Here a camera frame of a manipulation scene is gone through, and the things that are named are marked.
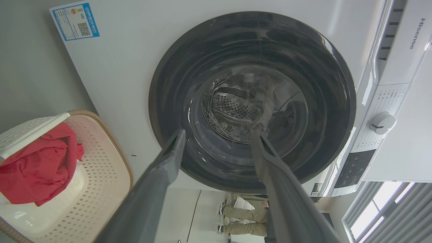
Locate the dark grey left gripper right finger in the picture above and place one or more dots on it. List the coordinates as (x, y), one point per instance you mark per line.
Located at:
(287, 202)

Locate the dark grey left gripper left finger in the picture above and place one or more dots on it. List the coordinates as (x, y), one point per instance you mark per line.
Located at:
(152, 195)

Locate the cream perforated laundry basket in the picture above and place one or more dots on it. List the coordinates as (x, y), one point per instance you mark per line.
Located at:
(101, 168)

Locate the small black white sticker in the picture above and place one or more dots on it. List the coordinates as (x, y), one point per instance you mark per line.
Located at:
(316, 189)

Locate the person in khaki trousers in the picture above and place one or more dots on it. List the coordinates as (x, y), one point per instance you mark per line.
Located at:
(243, 214)

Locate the dark control display panel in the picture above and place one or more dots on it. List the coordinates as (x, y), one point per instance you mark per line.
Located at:
(354, 168)

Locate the red garment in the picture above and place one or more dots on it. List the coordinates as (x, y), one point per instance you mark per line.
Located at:
(37, 165)

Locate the white round control knob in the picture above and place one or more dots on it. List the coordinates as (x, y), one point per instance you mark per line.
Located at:
(381, 123)

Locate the white front-load washing machine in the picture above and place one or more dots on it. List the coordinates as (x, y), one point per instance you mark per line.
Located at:
(128, 67)

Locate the dark round washing machine door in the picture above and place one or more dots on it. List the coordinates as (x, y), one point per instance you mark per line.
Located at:
(175, 67)

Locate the blue energy label sticker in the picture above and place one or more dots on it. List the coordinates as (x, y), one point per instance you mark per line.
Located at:
(75, 22)

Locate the white detergent drawer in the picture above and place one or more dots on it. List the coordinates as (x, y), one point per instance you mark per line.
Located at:
(415, 50)

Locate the window with grey frame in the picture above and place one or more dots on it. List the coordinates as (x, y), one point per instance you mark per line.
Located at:
(405, 216)

